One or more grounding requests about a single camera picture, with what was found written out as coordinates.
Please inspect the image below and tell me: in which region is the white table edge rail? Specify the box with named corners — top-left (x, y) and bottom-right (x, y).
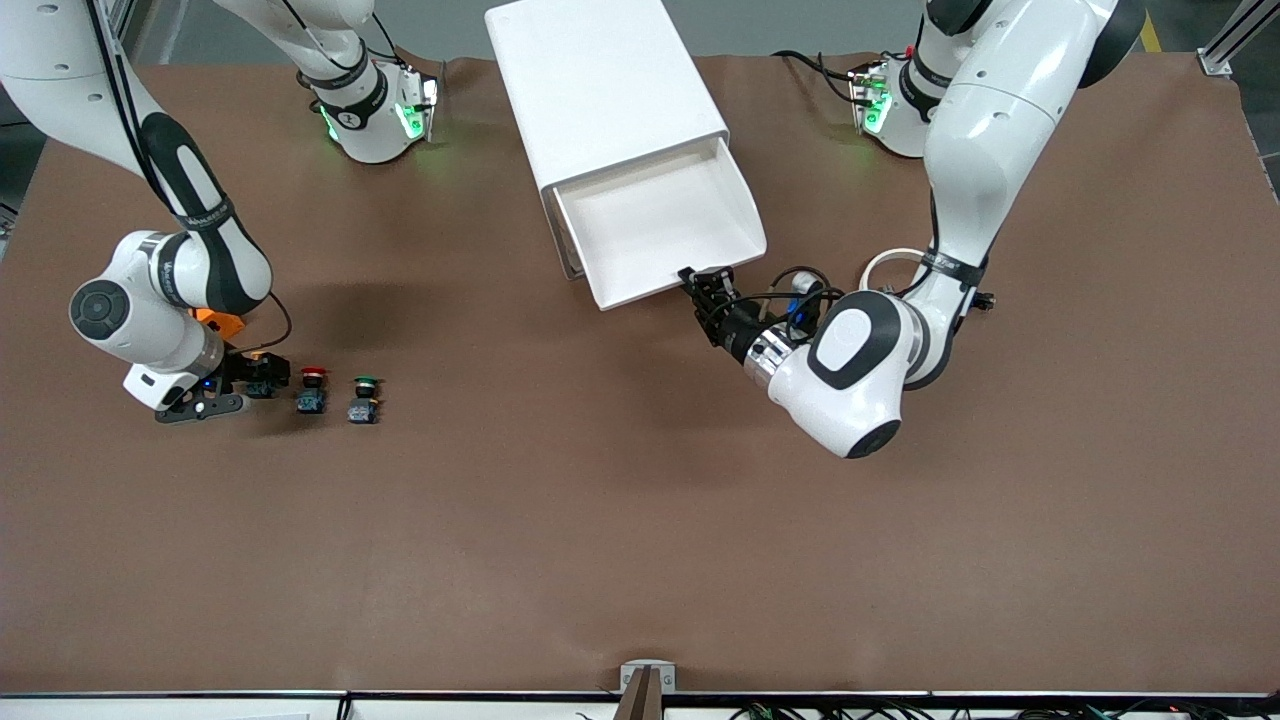
top-left (0, 689), bottom-right (1280, 720)

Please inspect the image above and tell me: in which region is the black base cable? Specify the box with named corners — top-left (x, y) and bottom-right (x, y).
top-left (366, 10), bottom-right (403, 63)
top-left (770, 48), bottom-right (873, 107)

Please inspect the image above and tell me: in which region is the white curved clamp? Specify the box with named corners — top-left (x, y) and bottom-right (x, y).
top-left (859, 247), bottom-right (928, 297)

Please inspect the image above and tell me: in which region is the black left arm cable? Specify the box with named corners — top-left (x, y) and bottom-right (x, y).
top-left (726, 264), bottom-right (853, 343)

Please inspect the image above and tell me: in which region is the black right base cable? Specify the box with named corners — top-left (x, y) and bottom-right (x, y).
top-left (366, 10), bottom-right (403, 63)

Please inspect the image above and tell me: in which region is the black left base cable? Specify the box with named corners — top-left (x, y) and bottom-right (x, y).
top-left (770, 48), bottom-right (873, 107)

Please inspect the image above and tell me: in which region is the grey metal bracket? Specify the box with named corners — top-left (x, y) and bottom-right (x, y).
top-left (619, 659), bottom-right (678, 694)

